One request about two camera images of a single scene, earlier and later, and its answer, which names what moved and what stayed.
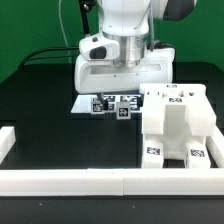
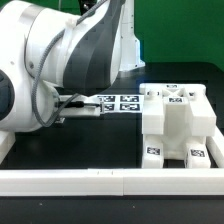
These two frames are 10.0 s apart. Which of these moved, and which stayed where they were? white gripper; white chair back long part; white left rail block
Moved: white gripper
Stayed: white left rail block; white chair back long part
